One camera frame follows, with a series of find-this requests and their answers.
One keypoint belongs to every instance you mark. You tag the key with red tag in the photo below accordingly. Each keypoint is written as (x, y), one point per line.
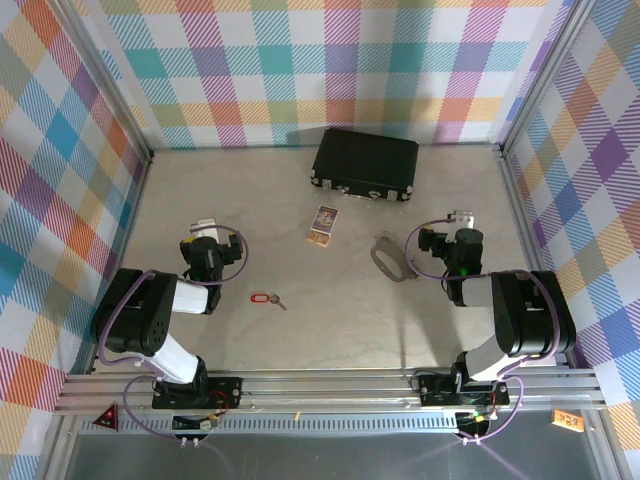
(260, 298)

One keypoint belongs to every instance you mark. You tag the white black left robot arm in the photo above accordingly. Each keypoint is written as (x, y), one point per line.
(135, 310)

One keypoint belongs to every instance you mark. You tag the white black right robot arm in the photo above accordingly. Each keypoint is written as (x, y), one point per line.
(535, 320)

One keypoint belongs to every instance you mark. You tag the small printed card box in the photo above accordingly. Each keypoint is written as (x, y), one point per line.
(324, 222)

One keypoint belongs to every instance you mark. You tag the black hard case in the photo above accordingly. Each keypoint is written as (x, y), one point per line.
(365, 160)

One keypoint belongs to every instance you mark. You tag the red triangle sticker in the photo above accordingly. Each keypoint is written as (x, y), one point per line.
(107, 420)

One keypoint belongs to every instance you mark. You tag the orange paper tag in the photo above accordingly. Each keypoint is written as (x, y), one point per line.
(568, 419)

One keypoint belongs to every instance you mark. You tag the perforated metal strip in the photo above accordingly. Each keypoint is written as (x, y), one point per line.
(325, 424)

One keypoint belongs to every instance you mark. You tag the brushed metal front panel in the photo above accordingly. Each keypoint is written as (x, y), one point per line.
(325, 455)

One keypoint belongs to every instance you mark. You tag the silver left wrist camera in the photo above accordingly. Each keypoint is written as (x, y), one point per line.
(205, 227)

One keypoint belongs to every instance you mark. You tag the aluminium frame side rail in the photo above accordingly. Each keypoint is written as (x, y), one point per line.
(527, 225)
(131, 225)

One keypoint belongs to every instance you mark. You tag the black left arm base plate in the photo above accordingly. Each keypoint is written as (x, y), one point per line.
(227, 392)

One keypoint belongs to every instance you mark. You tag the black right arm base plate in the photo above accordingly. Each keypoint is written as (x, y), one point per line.
(435, 392)

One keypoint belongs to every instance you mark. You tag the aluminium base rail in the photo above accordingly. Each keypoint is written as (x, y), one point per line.
(325, 390)

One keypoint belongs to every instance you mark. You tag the aluminium frame post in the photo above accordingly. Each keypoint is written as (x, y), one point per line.
(110, 80)
(544, 75)

